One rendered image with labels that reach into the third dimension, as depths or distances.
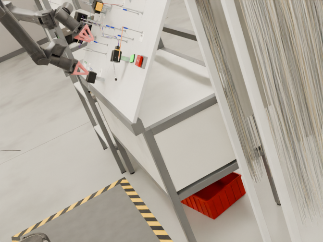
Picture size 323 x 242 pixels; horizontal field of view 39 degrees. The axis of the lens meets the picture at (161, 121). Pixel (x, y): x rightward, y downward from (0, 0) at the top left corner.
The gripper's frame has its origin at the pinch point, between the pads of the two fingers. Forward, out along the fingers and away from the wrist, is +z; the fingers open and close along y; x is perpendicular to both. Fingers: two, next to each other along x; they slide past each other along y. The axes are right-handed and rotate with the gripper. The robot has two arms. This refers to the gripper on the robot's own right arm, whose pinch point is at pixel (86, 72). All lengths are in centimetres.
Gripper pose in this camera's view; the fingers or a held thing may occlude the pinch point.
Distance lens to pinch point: 227.1
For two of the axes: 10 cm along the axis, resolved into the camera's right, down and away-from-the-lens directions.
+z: 8.4, 3.5, 4.1
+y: -4.3, -0.3, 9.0
